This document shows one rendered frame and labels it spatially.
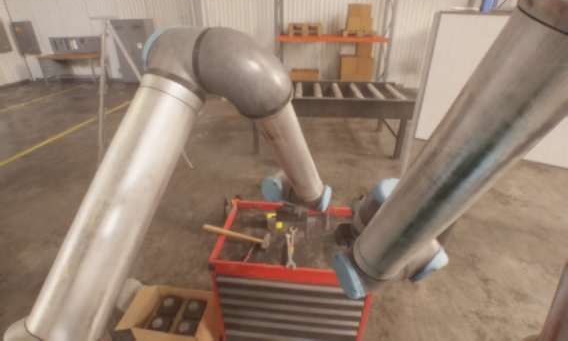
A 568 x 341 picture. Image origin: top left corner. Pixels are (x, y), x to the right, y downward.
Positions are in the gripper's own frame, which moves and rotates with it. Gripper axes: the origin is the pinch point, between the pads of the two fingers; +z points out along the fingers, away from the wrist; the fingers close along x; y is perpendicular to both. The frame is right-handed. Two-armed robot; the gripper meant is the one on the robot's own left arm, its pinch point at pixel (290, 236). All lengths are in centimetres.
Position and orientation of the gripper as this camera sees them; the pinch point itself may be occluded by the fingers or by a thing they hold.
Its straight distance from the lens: 124.3
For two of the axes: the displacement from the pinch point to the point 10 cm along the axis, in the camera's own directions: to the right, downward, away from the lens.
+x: -10.0, 0.0, -0.4
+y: -0.4, -3.5, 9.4
